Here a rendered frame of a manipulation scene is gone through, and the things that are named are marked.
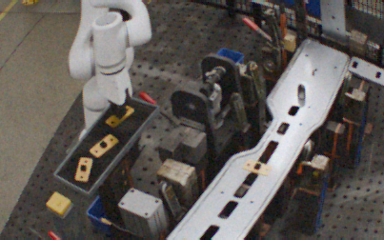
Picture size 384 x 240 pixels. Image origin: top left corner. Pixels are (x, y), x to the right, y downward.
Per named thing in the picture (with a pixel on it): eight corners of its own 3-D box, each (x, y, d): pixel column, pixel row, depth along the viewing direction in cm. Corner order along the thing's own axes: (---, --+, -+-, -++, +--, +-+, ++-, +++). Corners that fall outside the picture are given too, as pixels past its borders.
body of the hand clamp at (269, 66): (279, 132, 251) (277, 55, 227) (263, 127, 254) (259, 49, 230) (285, 122, 255) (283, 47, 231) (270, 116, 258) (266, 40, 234)
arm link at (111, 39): (127, 43, 184) (94, 51, 183) (123, 7, 175) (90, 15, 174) (131, 60, 178) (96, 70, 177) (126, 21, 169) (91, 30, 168)
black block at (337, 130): (335, 196, 224) (345, 139, 204) (313, 190, 229) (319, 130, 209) (343, 181, 229) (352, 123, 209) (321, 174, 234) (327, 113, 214)
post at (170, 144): (186, 235, 220) (172, 150, 193) (172, 230, 222) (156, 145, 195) (193, 226, 223) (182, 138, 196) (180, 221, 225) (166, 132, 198)
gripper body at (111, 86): (90, 64, 183) (94, 95, 190) (113, 76, 177) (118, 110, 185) (109, 49, 187) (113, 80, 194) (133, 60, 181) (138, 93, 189)
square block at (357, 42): (360, 112, 255) (364, 44, 230) (347, 106, 258) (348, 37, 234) (365, 101, 260) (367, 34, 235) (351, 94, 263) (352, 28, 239)
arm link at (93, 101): (81, 92, 234) (78, 38, 218) (131, 81, 237) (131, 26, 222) (85, 114, 225) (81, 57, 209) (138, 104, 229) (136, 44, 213)
